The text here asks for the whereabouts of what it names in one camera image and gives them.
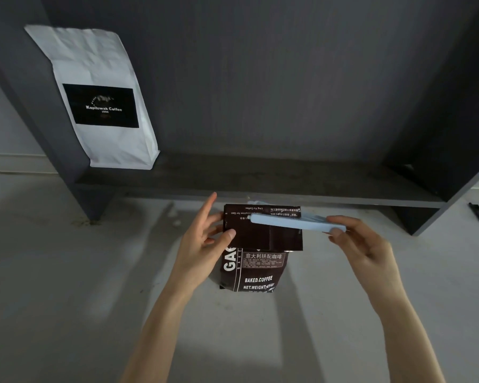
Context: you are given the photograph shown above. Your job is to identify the light blue sealing clip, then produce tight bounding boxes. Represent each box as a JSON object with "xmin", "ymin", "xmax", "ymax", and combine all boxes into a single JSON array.
[{"xmin": 249, "ymin": 213, "xmax": 347, "ymax": 235}]

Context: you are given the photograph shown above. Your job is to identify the person's right forearm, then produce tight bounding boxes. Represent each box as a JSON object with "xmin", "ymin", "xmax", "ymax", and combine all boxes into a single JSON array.
[{"xmin": 370, "ymin": 290, "xmax": 448, "ymax": 383}]

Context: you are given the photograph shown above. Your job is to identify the dark grey shelf unit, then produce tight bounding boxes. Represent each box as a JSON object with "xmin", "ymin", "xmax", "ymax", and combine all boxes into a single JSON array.
[{"xmin": 0, "ymin": 0, "xmax": 479, "ymax": 236}]

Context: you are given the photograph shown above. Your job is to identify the person's left hand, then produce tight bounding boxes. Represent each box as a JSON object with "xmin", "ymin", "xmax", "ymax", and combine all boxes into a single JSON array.
[{"xmin": 168, "ymin": 192, "xmax": 237, "ymax": 292}]

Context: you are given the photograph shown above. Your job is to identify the dark brown coffee bag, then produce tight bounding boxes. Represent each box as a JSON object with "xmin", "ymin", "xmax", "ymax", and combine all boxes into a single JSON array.
[{"xmin": 219, "ymin": 202, "xmax": 304, "ymax": 295}]

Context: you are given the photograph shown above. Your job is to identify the person's left forearm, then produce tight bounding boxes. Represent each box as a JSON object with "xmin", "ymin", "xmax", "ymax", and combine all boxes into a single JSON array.
[{"xmin": 119, "ymin": 280, "xmax": 209, "ymax": 383}]

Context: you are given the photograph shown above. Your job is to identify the person's right hand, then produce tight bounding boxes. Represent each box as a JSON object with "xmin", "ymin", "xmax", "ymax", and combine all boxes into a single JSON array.
[{"xmin": 327, "ymin": 215, "xmax": 408, "ymax": 312}]

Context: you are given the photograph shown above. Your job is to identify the white coffee bag black label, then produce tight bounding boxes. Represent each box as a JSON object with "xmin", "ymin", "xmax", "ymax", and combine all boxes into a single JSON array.
[{"xmin": 24, "ymin": 24, "xmax": 160, "ymax": 169}]

